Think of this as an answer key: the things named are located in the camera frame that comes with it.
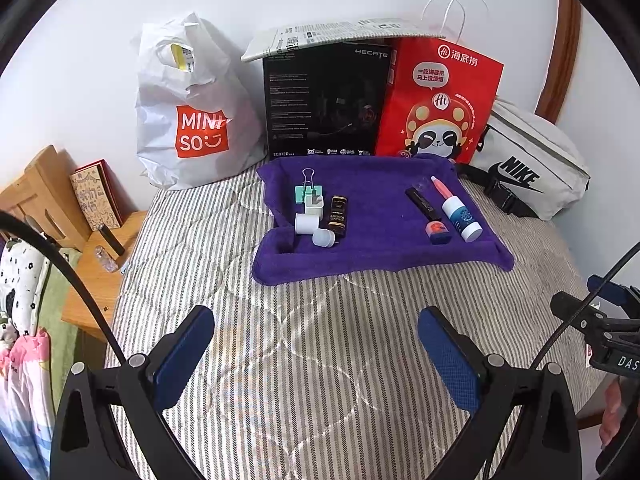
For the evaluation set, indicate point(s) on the clear plastic cup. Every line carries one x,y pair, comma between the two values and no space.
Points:
419,186

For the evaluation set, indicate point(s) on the white bottle with blue label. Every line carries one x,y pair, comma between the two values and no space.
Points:
462,220

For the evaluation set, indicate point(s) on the small white cap bottle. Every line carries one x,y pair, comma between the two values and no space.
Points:
324,238

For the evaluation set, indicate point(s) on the pink cloth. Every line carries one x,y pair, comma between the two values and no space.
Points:
25,375

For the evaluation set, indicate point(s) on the dark brown gold-labelled bottle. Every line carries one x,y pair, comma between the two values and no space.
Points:
336,220

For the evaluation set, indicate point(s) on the white waist bag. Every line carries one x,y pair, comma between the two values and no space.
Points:
540,145

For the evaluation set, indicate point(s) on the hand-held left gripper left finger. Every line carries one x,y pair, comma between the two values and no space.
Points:
182,355

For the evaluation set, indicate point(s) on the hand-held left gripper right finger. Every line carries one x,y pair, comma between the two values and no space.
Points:
450,360

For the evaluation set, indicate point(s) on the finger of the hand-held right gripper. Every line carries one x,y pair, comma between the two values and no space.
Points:
577,310
622,295

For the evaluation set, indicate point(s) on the grey striped bed quilt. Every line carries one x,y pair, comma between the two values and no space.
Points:
300,335

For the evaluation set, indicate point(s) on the black headset box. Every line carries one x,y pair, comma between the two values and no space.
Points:
320,100

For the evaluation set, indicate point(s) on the wooden headboard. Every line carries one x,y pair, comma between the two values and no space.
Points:
565,50

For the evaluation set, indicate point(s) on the white charger plug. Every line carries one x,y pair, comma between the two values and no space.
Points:
315,207

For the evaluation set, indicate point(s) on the small clear bottle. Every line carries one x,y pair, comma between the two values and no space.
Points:
106,260

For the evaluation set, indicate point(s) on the wooden nightstand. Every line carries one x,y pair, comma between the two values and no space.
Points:
90,300

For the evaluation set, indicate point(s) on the blue-capped pink bottle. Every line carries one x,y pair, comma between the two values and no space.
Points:
437,232

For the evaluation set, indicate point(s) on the black rectangular tube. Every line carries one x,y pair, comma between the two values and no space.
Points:
422,204

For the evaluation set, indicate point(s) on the white floral cloth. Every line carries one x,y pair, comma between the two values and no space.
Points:
22,280

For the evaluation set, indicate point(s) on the small white jar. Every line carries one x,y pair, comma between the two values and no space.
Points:
306,224

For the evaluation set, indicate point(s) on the mint green binder clip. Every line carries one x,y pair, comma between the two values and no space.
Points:
301,192

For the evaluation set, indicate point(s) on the patterned notebook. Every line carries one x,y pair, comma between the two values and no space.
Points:
95,200

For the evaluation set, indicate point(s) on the green cloth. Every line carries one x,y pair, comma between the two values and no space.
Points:
60,320

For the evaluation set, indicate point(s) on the black lighter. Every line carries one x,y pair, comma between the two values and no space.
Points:
112,242

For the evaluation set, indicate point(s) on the purple towel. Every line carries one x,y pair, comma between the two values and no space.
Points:
380,225

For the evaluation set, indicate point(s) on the person's right hand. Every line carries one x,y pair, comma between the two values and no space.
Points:
612,415

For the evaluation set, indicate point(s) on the red paper bag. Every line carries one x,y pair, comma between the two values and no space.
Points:
400,110

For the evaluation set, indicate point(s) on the white plastic shopping bag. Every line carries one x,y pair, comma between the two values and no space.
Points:
165,160

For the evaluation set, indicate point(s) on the pink tube with white cap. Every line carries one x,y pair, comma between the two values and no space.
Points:
440,187

